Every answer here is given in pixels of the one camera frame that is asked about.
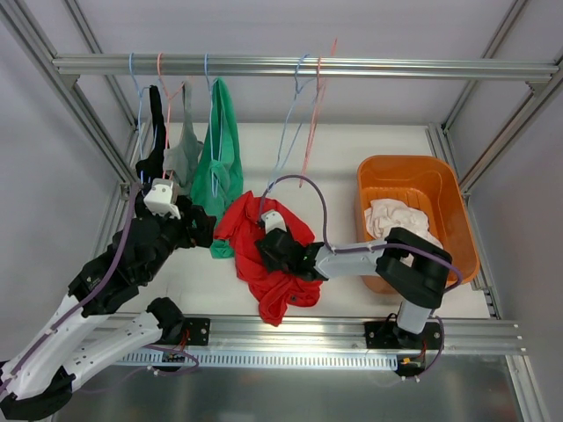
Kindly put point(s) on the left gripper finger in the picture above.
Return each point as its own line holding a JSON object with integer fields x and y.
{"x": 199, "y": 219}
{"x": 202, "y": 236}

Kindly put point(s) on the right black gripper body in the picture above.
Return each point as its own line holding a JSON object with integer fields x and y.
{"x": 273, "y": 245}

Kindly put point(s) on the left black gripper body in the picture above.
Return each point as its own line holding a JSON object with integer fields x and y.
{"x": 193, "y": 221}

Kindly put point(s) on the red tank top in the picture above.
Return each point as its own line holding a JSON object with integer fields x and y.
{"x": 274, "y": 291}

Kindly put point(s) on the white tank top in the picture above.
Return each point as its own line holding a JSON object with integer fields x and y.
{"x": 385, "y": 214}

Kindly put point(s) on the blue hanger of red top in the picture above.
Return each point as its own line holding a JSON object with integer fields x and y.
{"x": 297, "y": 90}

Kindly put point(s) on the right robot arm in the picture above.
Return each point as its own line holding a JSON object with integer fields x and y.
{"x": 415, "y": 268}

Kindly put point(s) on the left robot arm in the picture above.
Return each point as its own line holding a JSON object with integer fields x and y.
{"x": 41, "y": 379}

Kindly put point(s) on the green tank top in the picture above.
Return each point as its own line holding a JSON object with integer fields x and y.
{"x": 230, "y": 170}

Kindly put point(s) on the grey tank top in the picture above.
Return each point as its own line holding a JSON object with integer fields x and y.
{"x": 181, "y": 161}

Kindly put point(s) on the black tank top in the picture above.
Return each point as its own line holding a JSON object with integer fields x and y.
{"x": 152, "y": 167}

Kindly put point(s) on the blue hanger of black top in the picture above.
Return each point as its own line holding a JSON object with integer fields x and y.
{"x": 140, "y": 90}

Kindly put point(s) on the blue hanger of green top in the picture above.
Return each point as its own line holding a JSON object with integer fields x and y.
{"x": 215, "y": 126}

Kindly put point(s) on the orange plastic basket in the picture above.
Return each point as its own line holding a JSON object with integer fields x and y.
{"x": 425, "y": 183}

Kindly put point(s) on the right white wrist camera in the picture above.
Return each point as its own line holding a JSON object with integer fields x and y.
{"x": 272, "y": 220}

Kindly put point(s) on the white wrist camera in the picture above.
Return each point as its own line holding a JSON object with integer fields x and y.
{"x": 272, "y": 220}
{"x": 161, "y": 199}

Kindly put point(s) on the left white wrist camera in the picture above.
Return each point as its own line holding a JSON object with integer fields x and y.
{"x": 161, "y": 199}

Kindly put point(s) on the front aluminium rail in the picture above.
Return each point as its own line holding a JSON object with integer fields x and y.
{"x": 308, "y": 333}

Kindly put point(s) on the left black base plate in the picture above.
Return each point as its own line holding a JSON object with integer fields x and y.
{"x": 196, "y": 331}

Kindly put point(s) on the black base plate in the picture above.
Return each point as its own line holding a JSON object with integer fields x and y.
{"x": 196, "y": 331}
{"x": 378, "y": 334}

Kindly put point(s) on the slotted cable duct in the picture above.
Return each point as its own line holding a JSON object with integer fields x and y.
{"x": 361, "y": 360}

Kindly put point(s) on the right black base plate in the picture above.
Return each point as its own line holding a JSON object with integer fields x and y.
{"x": 378, "y": 334}

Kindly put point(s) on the aluminium hanging rail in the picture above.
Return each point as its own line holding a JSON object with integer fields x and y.
{"x": 224, "y": 65}

